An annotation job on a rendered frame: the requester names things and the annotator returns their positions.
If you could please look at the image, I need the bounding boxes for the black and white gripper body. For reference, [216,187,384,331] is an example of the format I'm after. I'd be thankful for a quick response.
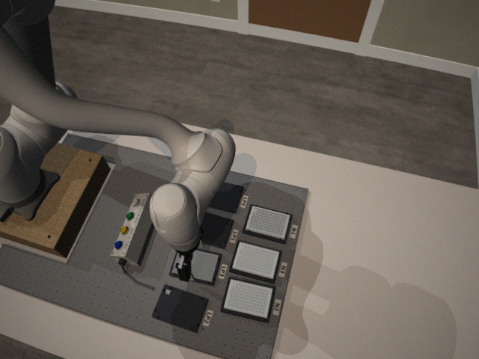
[175,241,200,259]

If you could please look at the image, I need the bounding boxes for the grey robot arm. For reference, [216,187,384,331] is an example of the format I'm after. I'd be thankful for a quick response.
[0,0,236,251]

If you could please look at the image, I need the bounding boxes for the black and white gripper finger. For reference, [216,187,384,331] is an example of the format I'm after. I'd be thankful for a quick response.
[198,227,204,248]
[175,252,195,282]

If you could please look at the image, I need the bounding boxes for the white button panel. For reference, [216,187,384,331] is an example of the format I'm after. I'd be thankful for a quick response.
[110,193,154,290]

